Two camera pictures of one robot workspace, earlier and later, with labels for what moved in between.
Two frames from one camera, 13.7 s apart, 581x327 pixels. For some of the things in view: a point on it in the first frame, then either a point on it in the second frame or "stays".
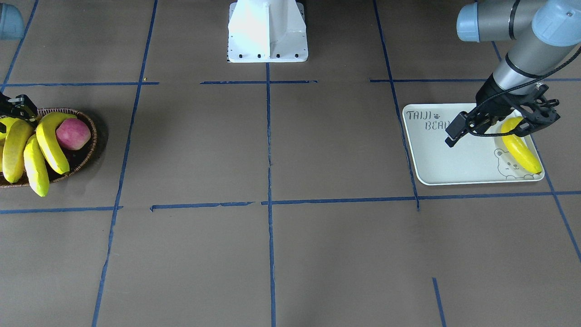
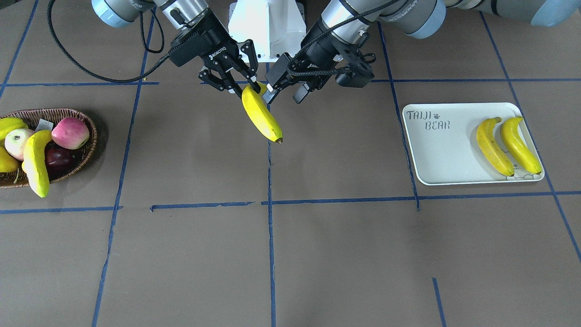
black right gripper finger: [23, 108] to [248, 48]
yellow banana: [49, 142] to [492, 146]
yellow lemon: [9, 121] stays
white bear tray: [478, 156] stays
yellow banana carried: [519, 148] stays
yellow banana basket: [13, 168] to [260, 111]
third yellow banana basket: [36, 166] stays
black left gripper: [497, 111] to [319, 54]
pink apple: [73, 133] stays
